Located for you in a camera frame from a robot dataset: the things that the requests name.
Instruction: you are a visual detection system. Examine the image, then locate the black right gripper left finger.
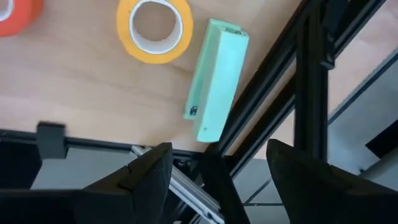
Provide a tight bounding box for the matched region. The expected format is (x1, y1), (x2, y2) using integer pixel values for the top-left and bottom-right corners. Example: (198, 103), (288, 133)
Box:
(0, 142), (174, 224)

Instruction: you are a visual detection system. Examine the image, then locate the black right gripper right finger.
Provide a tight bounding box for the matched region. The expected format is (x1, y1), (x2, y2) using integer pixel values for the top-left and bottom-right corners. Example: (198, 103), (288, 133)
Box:
(266, 138), (398, 224)

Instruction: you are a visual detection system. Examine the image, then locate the mint green stapler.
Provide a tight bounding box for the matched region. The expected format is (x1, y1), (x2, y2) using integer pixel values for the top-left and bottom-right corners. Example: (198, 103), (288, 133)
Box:
(182, 18), (250, 144)

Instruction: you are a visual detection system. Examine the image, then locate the yellow tape roll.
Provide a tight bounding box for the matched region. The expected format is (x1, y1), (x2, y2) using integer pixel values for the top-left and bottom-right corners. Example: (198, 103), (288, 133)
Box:
(116, 0), (195, 65)

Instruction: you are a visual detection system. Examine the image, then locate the orange tape roll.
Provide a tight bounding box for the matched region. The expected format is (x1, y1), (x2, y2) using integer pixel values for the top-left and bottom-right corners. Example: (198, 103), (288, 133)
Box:
(0, 0), (45, 38)

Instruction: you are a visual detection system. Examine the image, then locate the silver aluminium rail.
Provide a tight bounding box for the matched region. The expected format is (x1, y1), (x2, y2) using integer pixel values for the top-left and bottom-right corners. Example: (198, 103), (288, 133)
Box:
(130, 144), (225, 224)

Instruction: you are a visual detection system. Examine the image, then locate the black aluminium table frame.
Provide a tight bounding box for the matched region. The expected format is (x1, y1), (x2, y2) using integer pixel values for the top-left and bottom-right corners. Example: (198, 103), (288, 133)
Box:
(0, 0), (386, 224)

